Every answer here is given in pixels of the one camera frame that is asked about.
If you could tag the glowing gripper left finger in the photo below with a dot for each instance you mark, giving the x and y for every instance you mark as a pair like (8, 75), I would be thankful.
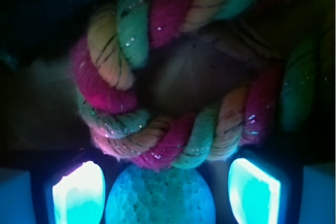
(68, 189)

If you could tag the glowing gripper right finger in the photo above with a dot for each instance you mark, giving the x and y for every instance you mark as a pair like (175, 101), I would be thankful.
(264, 187)

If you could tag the green ball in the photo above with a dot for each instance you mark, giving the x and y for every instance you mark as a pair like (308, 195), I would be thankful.
(170, 196)

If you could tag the red yellow green rope toy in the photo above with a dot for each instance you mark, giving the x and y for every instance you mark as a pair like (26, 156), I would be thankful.
(176, 83)

